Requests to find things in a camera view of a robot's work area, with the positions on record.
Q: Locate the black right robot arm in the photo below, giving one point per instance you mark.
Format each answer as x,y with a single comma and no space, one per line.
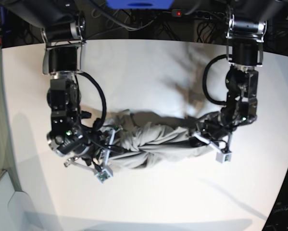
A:
63,29

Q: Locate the grey t-shirt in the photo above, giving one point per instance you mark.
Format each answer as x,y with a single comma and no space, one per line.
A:
153,142

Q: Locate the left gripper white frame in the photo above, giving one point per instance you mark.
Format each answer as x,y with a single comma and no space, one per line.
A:
211,134

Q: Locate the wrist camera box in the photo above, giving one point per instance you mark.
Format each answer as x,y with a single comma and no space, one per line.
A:
223,157
104,175

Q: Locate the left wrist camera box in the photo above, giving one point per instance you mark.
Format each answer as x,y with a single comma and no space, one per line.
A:
223,157

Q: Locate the blue box at top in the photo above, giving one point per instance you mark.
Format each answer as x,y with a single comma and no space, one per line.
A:
140,4

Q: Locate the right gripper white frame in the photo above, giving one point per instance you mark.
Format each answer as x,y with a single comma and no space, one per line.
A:
94,156

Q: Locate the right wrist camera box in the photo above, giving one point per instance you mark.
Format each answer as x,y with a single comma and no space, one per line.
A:
104,175

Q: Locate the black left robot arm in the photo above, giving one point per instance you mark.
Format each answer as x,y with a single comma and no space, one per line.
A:
247,23

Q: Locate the black power strip red switch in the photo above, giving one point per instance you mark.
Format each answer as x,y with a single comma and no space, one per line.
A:
198,14

